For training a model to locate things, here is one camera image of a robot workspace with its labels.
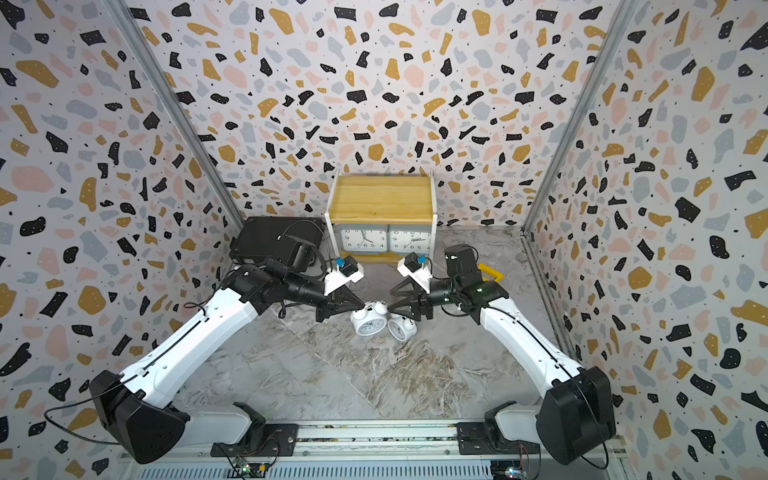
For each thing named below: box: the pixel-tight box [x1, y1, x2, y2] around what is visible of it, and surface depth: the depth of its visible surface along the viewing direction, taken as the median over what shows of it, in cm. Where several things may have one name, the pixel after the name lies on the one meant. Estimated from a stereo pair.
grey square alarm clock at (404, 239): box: [388, 224, 432, 257], surface depth 91 cm
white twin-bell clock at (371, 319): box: [350, 300, 388, 336], surface depth 73 cm
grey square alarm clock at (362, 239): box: [332, 224, 389, 255], surface depth 92 cm
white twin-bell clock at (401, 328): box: [387, 314, 417, 342], surface depth 87 cm
